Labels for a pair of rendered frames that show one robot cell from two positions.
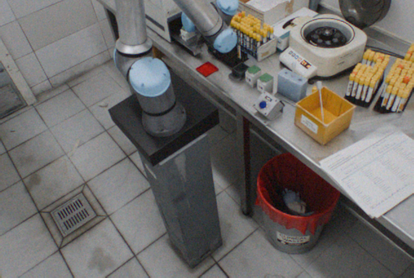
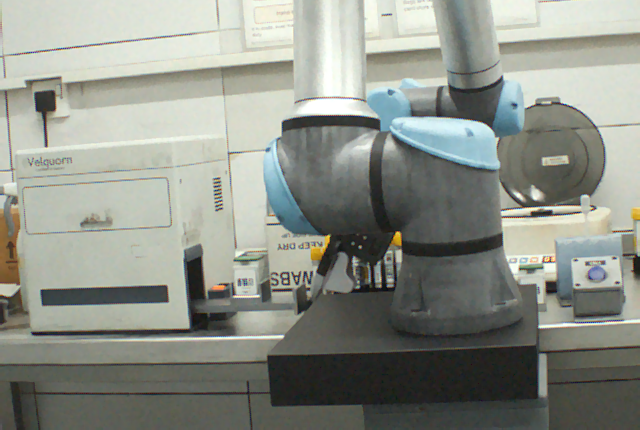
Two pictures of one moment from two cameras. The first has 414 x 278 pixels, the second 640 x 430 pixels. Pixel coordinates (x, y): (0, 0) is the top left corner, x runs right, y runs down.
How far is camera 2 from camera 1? 131 cm
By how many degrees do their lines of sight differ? 59
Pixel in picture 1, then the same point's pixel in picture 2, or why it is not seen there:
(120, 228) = not seen: outside the picture
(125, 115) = (339, 344)
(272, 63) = not seen: hidden behind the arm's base
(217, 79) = not seen: hidden behind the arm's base
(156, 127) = (491, 291)
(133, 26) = (360, 46)
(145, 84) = (475, 129)
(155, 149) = (529, 337)
